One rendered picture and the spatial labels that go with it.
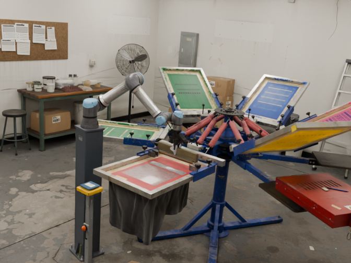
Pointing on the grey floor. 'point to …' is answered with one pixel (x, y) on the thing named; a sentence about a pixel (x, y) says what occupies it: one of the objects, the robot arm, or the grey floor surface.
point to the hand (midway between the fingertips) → (177, 153)
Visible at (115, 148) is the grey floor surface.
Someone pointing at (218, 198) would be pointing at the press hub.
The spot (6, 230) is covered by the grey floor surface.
